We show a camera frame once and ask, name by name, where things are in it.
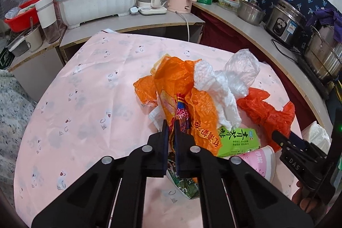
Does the purple cloth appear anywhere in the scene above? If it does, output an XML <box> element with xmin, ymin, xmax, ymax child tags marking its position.
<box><xmin>306</xmin><ymin>9</ymin><xmax>342</xmax><ymax>41</ymax></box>

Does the pink paper cup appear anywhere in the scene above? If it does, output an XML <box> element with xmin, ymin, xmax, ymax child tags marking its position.
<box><xmin>236</xmin><ymin>145</ymin><xmax>277</xmax><ymax>183</ymax></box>

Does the grey metal tin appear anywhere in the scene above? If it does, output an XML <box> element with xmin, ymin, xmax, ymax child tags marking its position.
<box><xmin>7</xmin><ymin>36</ymin><xmax>30</xmax><ymax>57</ymax></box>

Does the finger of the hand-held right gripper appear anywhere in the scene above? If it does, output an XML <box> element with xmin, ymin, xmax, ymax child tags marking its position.
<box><xmin>271</xmin><ymin>131</ymin><xmax>295</xmax><ymax>154</ymax></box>
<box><xmin>290</xmin><ymin>132</ymin><xmax>326</xmax><ymax>158</ymax></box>

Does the grey floral cloth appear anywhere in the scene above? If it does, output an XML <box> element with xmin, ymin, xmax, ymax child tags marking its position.
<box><xmin>0</xmin><ymin>69</ymin><xmax>38</xmax><ymax>207</ymax></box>

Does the black induction cooker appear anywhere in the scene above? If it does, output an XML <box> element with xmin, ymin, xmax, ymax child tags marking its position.
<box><xmin>296</xmin><ymin>52</ymin><xmax>338</xmax><ymax>96</ymax></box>

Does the clear food container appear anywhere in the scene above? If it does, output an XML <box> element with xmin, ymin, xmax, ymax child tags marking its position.
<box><xmin>218</xmin><ymin>0</ymin><xmax>240</xmax><ymax>12</ymax></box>

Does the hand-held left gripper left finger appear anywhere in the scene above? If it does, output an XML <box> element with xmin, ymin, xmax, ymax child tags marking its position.
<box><xmin>31</xmin><ymin>120</ymin><xmax>169</xmax><ymax>228</ymax></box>

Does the trash bin with white bag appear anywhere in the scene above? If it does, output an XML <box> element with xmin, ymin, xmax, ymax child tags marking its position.
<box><xmin>302</xmin><ymin>121</ymin><xmax>332</xmax><ymax>154</ymax></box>

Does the dark red cabinet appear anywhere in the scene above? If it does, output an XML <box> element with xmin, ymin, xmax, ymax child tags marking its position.
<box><xmin>191</xmin><ymin>6</ymin><xmax>321</xmax><ymax>135</ymax></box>

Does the white small bucket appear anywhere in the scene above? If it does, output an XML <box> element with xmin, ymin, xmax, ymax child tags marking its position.
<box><xmin>24</xmin><ymin>26</ymin><xmax>44</xmax><ymax>53</ymax></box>

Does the green carton box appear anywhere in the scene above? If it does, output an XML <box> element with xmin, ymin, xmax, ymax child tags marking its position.
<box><xmin>217</xmin><ymin>127</ymin><xmax>261</xmax><ymax>158</ymax></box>

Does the white power cord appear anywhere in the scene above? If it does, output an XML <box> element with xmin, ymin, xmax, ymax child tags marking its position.
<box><xmin>175</xmin><ymin>11</ymin><xmax>191</xmax><ymax>43</ymax></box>

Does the small white plastic bag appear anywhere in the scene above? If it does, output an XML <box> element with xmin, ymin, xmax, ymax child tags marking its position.
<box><xmin>148</xmin><ymin>106</ymin><xmax>166</xmax><ymax>130</ymax></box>

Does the person's right hand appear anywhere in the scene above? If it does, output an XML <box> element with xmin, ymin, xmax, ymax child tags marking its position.
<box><xmin>291</xmin><ymin>181</ymin><xmax>325</xmax><ymax>214</ymax></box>

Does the orange printed plastic bag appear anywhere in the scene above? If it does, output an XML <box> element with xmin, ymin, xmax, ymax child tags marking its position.
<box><xmin>133</xmin><ymin>56</ymin><xmax>223</xmax><ymax>156</ymax></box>

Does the green printed packet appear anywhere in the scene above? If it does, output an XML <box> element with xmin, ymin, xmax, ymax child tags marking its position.
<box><xmin>166</xmin><ymin>159</ymin><xmax>201</xmax><ymax>200</ymax></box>

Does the colourful snack wrapper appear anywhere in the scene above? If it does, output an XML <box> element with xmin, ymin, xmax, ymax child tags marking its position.
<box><xmin>174</xmin><ymin>93</ymin><xmax>192</xmax><ymax>139</ymax></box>

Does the dark green box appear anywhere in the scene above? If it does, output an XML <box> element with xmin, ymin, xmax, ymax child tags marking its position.
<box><xmin>0</xmin><ymin>46</ymin><xmax>15</xmax><ymax>69</ymax></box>

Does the clear plastic bag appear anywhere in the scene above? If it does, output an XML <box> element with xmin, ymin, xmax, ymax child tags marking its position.
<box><xmin>223</xmin><ymin>49</ymin><xmax>261</xmax><ymax>96</ymax></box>

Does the pink printed tablecloth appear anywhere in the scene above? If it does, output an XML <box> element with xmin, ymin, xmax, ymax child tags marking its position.
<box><xmin>13</xmin><ymin>30</ymin><xmax>308</xmax><ymax>228</ymax></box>

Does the large steel steamer pot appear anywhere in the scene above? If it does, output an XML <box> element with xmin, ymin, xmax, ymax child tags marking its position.
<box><xmin>303</xmin><ymin>25</ymin><xmax>342</xmax><ymax>84</ymax></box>

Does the small steel pot with lid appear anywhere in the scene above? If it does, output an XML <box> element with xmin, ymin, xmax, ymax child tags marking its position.
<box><xmin>237</xmin><ymin>0</ymin><xmax>266</xmax><ymax>25</ymax></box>

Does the red plastic bag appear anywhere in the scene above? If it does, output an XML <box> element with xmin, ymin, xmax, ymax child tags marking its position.
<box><xmin>236</xmin><ymin>88</ymin><xmax>296</xmax><ymax>152</ymax></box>

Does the white foam net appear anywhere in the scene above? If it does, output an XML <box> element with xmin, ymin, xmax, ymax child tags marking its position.
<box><xmin>193</xmin><ymin>61</ymin><xmax>242</xmax><ymax>128</ymax></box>

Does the black power cable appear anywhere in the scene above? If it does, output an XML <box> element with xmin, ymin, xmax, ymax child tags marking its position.
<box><xmin>271</xmin><ymin>38</ymin><xmax>304</xmax><ymax>57</ymax></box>

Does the steel rice cooker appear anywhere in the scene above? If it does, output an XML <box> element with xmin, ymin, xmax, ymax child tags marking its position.
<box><xmin>264</xmin><ymin>0</ymin><xmax>306</xmax><ymax>48</ymax></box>

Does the white blender cup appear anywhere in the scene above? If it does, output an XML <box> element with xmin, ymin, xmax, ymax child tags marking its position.
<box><xmin>35</xmin><ymin>0</ymin><xmax>61</xmax><ymax>44</ymax></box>

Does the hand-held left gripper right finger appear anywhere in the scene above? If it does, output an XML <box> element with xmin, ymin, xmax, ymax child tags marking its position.
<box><xmin>174</xmin><ymin>120</ymin><xmax>314</xmax><ymax>228</ymax></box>

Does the red plastic basin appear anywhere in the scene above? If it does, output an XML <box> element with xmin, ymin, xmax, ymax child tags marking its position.
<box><xmin>4</xmin><ymin>0</ymin><xmax>58</xmax><ymax>32</ymax></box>

